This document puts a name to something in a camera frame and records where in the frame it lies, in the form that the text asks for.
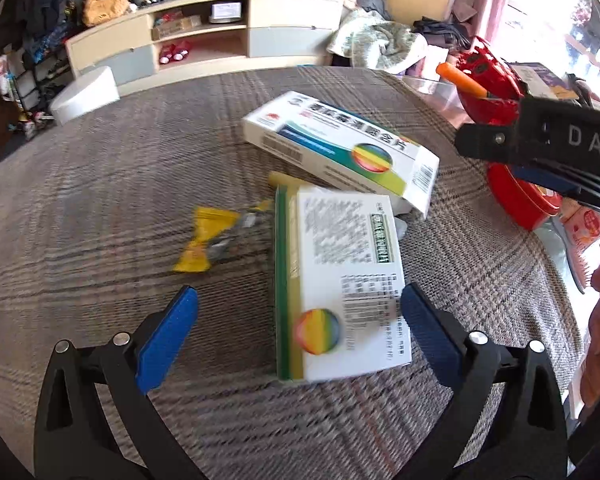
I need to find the white tube gold cap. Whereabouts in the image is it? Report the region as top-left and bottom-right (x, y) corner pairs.
(268, 171), (313, 190)

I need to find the long white medicine box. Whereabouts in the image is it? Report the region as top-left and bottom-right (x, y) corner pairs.
(242, 91), (440, 216)

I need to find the white round stool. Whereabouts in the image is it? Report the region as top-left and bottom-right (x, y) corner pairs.
(50, 66), (120, 125)

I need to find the yellow candy wrapper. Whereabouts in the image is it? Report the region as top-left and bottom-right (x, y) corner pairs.
(173, 200), (274, 273)

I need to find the red round lidded tub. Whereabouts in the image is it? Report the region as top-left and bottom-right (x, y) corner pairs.
(486, 162), (562, 231)

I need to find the floral blanket pile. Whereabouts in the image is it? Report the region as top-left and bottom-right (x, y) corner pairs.
(326, 9), (428, 75)

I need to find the white green medicine box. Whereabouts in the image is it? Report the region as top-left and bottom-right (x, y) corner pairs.
(274, 186), (412, 382)

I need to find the red plastic basket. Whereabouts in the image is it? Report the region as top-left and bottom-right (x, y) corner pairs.
(456, 36), (526, 126)

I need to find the beige tv cabinet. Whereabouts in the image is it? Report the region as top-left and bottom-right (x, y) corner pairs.
(66, 0), (343, 96)

